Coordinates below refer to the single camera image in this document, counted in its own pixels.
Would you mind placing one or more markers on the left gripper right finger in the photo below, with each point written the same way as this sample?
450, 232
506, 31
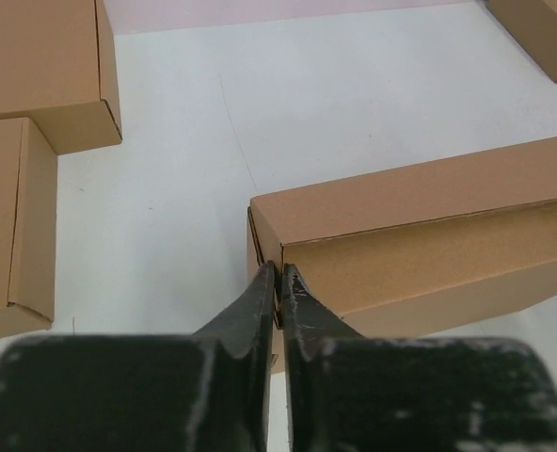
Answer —
347, 392

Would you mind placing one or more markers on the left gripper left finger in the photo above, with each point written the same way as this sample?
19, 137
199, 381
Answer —
204, 391

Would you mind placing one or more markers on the cardboard box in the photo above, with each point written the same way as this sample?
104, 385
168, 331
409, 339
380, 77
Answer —
58, 69
28, 189
423, 248
533, 25

